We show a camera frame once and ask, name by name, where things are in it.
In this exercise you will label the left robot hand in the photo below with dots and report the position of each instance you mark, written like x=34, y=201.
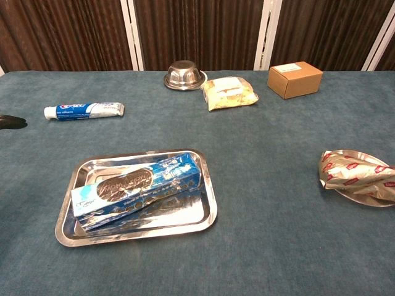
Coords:
x=10, y=122

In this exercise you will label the round steel plate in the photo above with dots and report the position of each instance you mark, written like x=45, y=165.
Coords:
x=358, y=154

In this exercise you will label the white partition frame post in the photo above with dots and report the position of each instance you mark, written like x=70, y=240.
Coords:
x=1, y=71
x=378, y=46
x=131, y=31
x=267, y=31

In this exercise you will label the upturned steel bowl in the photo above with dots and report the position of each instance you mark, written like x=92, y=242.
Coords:
x=182, y=74

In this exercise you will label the yellow snack packet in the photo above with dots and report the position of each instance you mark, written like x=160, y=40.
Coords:
x=228, y=95

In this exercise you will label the blue cookie box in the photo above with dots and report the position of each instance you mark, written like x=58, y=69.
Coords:
x=135, y=188

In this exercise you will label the blue felt table cover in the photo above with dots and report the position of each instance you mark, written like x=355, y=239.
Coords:
x=277, y=138

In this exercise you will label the brown cardboard box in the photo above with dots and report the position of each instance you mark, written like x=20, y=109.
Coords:
x=296, y=81

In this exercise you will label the rectangular steel tray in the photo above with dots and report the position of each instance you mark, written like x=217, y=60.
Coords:
x=197, y=216

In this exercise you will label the silver red snack bag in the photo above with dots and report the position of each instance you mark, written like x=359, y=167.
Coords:
x=355, y=172

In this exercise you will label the blue white toothpaste tube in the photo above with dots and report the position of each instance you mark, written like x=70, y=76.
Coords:
x=83, y=111

